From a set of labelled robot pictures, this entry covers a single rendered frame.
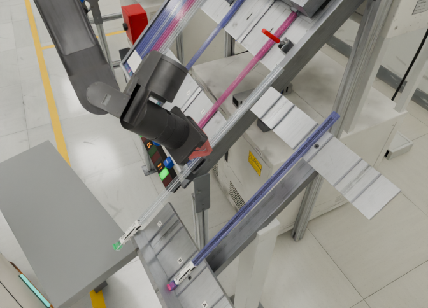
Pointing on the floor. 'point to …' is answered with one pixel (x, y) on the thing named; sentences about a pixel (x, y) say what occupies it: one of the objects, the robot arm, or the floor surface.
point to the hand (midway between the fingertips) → (205, 148)
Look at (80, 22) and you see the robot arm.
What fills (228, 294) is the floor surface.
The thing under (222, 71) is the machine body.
